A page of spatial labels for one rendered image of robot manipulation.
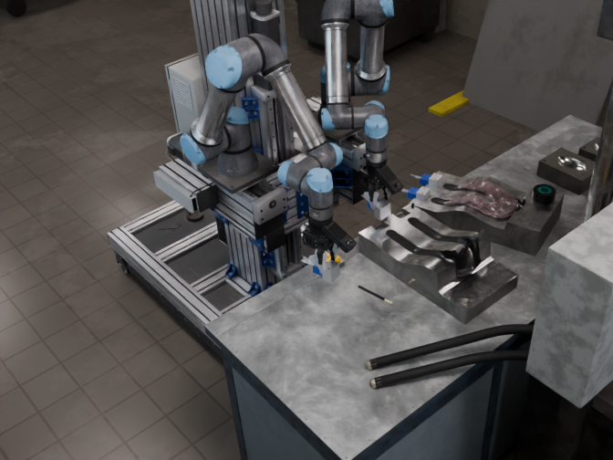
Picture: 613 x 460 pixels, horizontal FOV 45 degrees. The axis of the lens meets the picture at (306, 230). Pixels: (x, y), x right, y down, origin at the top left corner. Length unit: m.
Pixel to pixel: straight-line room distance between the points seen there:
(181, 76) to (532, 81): 2.71
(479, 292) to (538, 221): 0.40
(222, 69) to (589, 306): 1.21
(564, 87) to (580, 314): 3.35
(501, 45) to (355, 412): 3.49
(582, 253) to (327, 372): 0.92
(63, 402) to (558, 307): 2.34
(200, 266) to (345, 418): 1.65
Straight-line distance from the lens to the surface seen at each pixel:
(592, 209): 2.03
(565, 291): 1.70
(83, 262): 4.15
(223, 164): 2.68
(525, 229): 2.65
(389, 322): 2.40
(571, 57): 4.94
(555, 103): 4.99
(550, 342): 1.82
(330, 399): 2.19
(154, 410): 3.30
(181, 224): 3.89
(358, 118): 2.52
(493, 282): 2.48
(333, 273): 2.36
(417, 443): 2.37
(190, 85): 3.00
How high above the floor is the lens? 2.49
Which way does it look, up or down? 38 degrees down
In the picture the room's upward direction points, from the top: 4 degrees counter-clockwise
